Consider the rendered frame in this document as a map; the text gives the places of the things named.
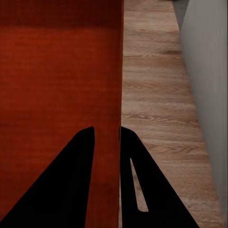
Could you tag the storage box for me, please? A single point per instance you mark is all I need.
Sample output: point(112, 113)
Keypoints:
point(61, 71)

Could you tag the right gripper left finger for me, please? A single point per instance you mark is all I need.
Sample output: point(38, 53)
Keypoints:
point(58, 198)

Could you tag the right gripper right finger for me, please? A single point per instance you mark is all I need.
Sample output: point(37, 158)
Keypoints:
point(166, 210)

